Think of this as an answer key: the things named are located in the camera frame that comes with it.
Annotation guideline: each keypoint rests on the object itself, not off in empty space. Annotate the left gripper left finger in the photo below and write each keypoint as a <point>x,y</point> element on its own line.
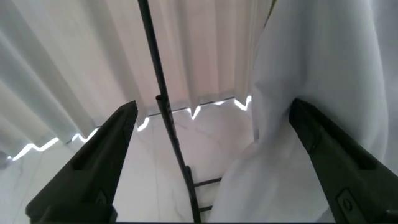
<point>90,174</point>

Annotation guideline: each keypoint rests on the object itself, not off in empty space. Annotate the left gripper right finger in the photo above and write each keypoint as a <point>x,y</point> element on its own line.
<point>351,180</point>

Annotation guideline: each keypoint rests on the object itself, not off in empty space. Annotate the pale grey shorts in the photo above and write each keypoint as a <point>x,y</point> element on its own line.
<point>311,62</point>

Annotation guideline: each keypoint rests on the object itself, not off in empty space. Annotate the black clothes rack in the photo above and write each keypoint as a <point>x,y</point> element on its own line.
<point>161,93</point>

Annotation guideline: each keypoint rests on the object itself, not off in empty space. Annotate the white curtain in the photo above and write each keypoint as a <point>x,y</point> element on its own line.
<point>77,62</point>

